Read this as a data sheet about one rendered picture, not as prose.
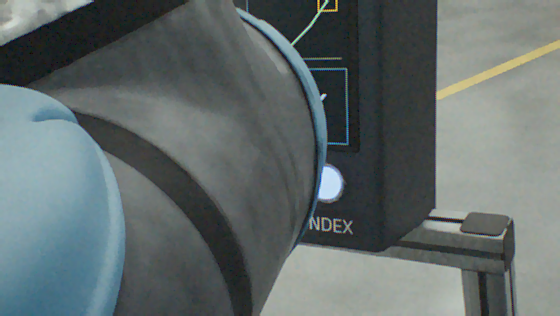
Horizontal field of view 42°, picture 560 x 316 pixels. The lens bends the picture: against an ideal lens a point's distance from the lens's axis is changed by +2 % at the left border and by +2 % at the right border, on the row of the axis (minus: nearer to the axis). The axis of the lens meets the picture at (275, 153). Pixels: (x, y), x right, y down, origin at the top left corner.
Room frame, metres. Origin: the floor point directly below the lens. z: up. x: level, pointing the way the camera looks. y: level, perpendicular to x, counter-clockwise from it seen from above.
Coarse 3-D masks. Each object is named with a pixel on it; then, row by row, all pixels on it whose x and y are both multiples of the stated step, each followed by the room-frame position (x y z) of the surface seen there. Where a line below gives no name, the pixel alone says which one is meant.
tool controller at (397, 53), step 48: (240, 0) 0.47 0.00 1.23; (288, 0) 0.45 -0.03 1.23; (336, 0) 0.43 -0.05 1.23; (384, 0) 0.43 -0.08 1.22; (432, 0) 0.50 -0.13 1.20; (336, 48) 0.43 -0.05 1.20; (384, 48) 0.42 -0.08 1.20; (432, 48) 0.49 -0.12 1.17; (336, 96) 0.42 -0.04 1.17; (384, 96) 0.41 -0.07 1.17; (432, 96) 0.48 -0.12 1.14; (336, 144) 0.42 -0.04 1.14; (384, 144) 0.41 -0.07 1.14; (432, 144) 0.48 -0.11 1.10; (384, 192) 0.40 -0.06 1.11; (432, 192) 0.47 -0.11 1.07; (336, 240) 0.41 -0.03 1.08; (384, 240) 0.39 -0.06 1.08
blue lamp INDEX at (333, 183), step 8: (328, 168) 0.41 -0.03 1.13; (336, 168) 0.41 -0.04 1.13; (328, 176) 0.41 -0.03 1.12; (336, 176) 0.41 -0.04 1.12; (344, 176) 0.41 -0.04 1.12; (328, 184) 0.41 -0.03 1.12; (336, 184) 0.41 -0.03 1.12; (344, 184) 0.41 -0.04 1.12; (320, 192) 0.41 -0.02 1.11; (328, 192) 0.41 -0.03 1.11; (336, 192) 0.41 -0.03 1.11; (344, 192) 0.41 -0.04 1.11; (320, 200) 0.41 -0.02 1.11; (328, 200) 0.41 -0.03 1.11; (336, 200) 0.41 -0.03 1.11
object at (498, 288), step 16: (464, 224) 0.44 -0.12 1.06; (480, 224) 0.43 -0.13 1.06; (496, 224) 0.43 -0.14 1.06; (464, 272) 0.43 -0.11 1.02; (480, 272) 0.43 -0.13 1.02; (512, 272) 0.43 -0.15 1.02; (464, 288) 0.43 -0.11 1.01; (480, 288) 0.43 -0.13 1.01; (496, 288) 0.42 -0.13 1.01; (512, 288) 0.43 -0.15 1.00; (464, 304) 0.43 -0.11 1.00; (480, 304) 0.42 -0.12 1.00; (496, 304) 0.42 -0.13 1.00; (512, 304) 0.43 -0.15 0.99
